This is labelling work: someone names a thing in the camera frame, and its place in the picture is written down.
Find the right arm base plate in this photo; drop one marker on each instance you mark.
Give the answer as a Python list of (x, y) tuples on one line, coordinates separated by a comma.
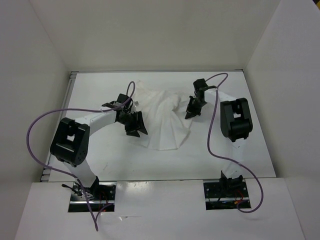
[(226, 196)]

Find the white pleated skirt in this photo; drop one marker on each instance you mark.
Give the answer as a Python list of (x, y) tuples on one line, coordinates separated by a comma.
[(163, 112)]

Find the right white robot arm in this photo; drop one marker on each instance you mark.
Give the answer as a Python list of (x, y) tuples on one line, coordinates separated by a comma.
[(235, 124)]

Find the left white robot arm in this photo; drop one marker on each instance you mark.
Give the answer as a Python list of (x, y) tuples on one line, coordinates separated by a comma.
[(71, 141)]

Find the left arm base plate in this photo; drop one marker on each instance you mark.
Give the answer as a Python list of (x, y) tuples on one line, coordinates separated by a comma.
[(103, 202)]

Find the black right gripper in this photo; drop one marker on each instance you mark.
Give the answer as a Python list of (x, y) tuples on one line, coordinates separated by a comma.
[(190, 112)]

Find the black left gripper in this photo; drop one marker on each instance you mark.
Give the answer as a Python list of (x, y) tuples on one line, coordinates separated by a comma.
[(137, 125)]

